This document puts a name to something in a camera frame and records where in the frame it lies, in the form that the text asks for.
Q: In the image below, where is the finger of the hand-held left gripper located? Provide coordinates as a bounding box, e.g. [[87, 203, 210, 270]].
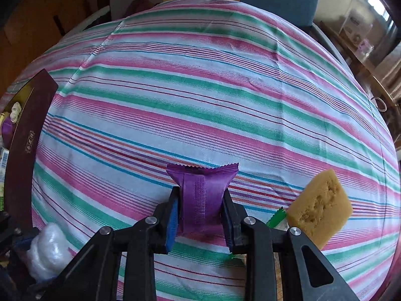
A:
[[9, 230, 40, 258], [0, 212, 21, 237]]

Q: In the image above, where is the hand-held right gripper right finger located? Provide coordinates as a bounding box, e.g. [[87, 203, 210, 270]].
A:
[[222, 191, 358, 301]]

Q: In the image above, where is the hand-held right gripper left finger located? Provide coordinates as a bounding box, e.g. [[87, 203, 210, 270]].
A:
[[31, 186, 182, 301]]

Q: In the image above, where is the white plastic bag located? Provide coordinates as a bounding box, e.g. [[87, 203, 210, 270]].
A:
[[27, 222, 73, 282]]

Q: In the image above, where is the purple snack packet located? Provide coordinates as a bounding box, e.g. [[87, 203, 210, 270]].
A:
[[166, 162, 240, 236]]

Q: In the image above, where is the green white packet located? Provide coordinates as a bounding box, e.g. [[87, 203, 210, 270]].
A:
[[229, 207, 289, 259]]

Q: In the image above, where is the blue white packet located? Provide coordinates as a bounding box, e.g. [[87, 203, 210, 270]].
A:
[[0, 147, 11, 180]]

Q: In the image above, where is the large yellow sponge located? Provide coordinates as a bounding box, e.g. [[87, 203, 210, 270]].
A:
[[286, 169, 353, 251]]

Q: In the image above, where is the purple item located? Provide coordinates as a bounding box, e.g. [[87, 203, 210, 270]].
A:
[[1, 117, 15, 145]]

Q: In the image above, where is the striped tablecloth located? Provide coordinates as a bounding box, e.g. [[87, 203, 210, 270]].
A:
[[0, 0, 401, 301]]

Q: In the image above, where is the wooden side table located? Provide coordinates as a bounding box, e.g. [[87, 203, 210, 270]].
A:
[[315, 22, 401, 123]]

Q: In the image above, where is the orange wooden cabinet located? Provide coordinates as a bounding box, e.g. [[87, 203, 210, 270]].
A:
[[0, 0, 110, 57]]

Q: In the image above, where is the dark red cloth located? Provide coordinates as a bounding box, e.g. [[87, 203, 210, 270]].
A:
[[125, 0, 158, 19]]

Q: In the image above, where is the white cardboard box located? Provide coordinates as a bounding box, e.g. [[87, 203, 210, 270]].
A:
[[343, 9, 374, 44]]

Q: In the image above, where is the white curved frame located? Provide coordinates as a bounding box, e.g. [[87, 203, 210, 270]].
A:
[[61, 5, 112, 40]]

